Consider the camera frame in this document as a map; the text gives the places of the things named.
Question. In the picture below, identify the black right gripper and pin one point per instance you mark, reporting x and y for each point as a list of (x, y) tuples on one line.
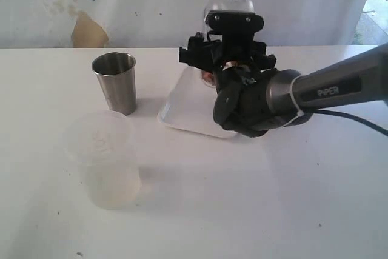
[(198, 54)]

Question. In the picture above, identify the wooden blocks and coins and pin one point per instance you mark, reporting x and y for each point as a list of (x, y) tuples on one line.
[(208, 76)]

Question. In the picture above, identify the stainless steel cup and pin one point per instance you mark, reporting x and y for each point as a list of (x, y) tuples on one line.
[(115, 72)]

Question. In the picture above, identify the translucent plastic container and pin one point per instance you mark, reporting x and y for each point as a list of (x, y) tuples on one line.
[(100, 145)]

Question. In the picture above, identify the white rectangular tray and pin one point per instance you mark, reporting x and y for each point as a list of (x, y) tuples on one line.
[(189, 106)]

